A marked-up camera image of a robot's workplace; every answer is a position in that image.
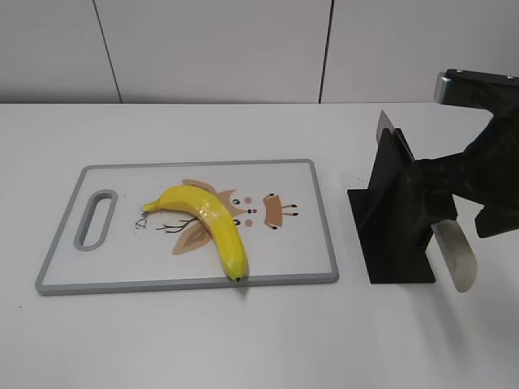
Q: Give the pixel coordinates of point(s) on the knife with white handle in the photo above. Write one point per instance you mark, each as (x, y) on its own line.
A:
(454, 246)

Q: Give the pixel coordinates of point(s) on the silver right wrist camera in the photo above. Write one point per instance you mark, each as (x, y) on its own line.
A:
(476, 90)

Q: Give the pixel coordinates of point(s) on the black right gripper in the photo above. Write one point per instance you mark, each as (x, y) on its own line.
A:
(486, 172)

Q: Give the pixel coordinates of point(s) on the white grey-rimmed cutting board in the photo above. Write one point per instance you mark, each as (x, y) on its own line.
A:
(106, 243)

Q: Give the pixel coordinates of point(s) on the yellow plastic banana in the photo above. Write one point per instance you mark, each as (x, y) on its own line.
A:
(211, 221)

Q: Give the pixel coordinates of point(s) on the black knife stand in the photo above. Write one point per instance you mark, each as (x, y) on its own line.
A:
(392, 253)

